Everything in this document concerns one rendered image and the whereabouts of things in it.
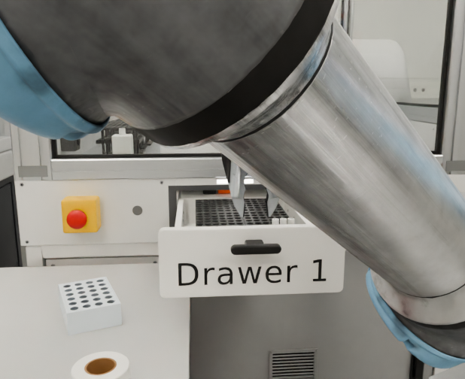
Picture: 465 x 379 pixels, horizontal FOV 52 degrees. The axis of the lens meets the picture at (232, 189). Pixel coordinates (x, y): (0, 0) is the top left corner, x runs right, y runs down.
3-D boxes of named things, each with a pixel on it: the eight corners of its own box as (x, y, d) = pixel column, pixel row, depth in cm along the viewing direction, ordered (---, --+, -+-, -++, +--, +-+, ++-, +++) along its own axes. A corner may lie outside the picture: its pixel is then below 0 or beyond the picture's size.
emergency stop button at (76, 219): (86, 229, 97) (85, 210, 96) (66, 230, 96) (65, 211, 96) (89, 225, 100) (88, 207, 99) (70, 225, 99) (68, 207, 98)
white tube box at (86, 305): (122, 324, 77) (120, 303, 77) (68, 335, 74) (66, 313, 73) (107, 295, 88) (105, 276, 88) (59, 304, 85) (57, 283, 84)
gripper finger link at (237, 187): (224, 222, 65) (233, 156, 63) (222, 212, 71) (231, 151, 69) (246, 225, 65) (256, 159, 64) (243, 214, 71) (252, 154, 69)
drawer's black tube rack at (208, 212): (295, 261, 85) (296, 225, 83) (196, 263, 83) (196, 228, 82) (275, 225, 106) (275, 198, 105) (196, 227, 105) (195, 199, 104)
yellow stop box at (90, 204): (97, 234, 99) (95, 200, 98) (62, 234, 99) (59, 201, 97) (101, 226, 104) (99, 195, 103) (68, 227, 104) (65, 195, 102)
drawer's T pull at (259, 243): (281, 254, 70) (281, 245, 70) (231, 256, 69) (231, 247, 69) (277, 246, 73) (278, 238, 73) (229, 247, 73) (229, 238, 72)
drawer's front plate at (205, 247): (343, 292, 76) (346, 225, 74) (159, 298, 74) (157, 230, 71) (339, 287, 78) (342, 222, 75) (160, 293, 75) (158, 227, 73)
